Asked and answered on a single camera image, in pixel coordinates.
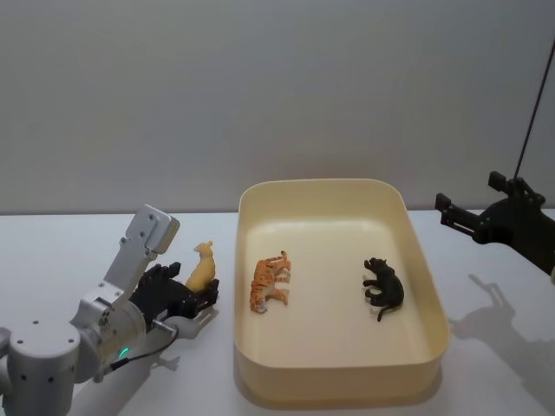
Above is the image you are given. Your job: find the black toy panther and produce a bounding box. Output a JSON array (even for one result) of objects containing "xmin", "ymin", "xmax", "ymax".
[{"xmin": 362, "ymin": 256, "xmax": 406, "ymax": 323}]

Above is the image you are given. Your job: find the cream plastic tray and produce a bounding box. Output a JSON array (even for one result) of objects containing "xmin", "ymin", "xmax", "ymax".
[{"xmin": 232, "ymin": 178, "xmax": 451, "ymax": 400}]

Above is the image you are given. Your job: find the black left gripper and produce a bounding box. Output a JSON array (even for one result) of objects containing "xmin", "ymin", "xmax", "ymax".
[{"xmin": 128, "ymin": 261, "xmax": 221, "ymax": 325}]

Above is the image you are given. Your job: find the thin dark hanging cable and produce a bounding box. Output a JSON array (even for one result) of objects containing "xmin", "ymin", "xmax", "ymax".
[{"xmin": 515, "ymin": 0, "xmax": 552, "ymax": 179}]

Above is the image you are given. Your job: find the orange striped toy tiger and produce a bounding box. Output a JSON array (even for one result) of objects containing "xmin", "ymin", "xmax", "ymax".
[{"xmin": 248, "ymin": 250, "xmax": 294, "ymax": 315}]

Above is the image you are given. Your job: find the thin dark gripper cable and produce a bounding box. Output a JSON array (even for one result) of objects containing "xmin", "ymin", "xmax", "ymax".
[{"xmin": 110, "ymin": 320, "xmax": 180, "ymax": 369}]

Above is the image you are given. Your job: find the yellow toy animal figure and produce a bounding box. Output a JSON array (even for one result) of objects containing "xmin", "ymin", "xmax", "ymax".
[{"xmin": 185, "ymin": 240, "xmax": 217, "ymax": 293}]

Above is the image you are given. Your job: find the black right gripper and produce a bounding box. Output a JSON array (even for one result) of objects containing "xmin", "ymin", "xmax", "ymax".
[{"xmin": 434, "ymin": 170, "xmax": 555, "ymax": 275}]

